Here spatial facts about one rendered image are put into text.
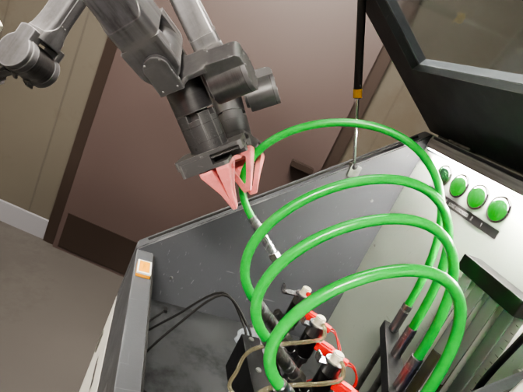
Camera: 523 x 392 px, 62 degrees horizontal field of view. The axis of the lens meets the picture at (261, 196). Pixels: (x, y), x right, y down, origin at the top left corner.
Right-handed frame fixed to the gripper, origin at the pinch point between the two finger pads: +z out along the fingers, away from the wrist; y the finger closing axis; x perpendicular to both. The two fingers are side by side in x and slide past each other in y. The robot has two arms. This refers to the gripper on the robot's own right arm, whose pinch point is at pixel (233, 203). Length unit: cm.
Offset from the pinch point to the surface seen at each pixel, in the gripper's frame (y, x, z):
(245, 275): -0.7, -7.9, 8.5
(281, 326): 4.8, -23.1, 8.5
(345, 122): 20.7, 12.0, -3.6
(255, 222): -0.4, 12.7, 8.1
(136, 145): -74, 165, -6
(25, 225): -157, 169, 13
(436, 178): 31.6, 9.6, 10.3
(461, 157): 41.0, 24.4, 13.2
